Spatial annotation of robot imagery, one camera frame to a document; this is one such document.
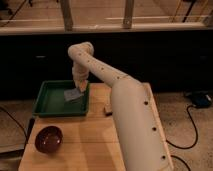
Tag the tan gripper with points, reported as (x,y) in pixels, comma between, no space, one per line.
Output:
(82,85)

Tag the blue grey sponge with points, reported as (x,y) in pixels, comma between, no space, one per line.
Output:
(72,94)

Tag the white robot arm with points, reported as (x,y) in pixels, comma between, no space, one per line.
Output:
(139,130)

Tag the green plastic tray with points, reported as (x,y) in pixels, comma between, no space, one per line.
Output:
(50,101)

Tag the small wooden block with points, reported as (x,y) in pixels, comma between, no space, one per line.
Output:
(107,110)

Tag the dark red bowl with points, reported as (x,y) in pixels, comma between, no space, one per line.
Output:
(49,139)

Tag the black power adapter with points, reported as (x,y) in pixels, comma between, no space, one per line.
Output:
(201,100)

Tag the left wooden frame post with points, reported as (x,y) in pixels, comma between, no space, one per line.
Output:
(67,15)

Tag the wooden frame post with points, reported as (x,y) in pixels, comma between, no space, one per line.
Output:
(128,14)
(67,15)

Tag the right wooden frame post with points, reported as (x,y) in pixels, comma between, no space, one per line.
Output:
(128,14)

